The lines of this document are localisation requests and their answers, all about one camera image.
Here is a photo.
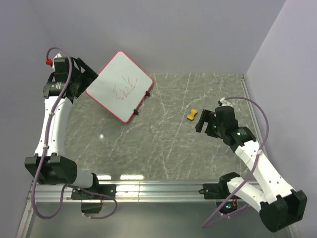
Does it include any yellow whiteboard eraser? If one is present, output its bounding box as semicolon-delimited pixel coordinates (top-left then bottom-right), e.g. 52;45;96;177
187;109;198;121

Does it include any red framed whiteboard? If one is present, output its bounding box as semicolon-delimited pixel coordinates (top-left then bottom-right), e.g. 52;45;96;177
86;51;154;123

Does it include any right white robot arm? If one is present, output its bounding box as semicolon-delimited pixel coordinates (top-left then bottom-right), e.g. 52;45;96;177
195;106;307;233

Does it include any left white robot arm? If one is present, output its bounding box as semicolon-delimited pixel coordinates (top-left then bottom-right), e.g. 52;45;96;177
25;57;101;199

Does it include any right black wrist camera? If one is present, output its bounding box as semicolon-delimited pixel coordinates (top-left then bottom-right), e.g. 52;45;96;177
214;106;236;123

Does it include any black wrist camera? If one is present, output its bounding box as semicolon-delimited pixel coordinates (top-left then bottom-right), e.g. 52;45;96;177
53;57;69;73
214;106;236;123

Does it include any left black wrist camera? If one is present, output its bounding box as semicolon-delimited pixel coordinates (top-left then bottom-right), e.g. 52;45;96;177
53;57;69;73

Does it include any aluminium table edge rail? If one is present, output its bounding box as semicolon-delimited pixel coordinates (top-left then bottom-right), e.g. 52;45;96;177
239;74;263;144

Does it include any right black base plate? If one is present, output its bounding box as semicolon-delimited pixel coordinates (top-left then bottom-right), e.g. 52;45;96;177
198;183;223;200

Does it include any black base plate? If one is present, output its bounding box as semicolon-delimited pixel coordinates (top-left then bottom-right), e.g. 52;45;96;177
198;183;223;200
71;184;116;200

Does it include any aluminium mounting rail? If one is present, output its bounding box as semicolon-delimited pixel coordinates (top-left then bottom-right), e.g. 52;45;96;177
26;180;261;202

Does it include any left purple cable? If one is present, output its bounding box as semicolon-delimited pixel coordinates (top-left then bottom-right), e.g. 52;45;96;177
31;47;118;220

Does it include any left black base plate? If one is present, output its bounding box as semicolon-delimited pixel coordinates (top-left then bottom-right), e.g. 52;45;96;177
71;184;116;200

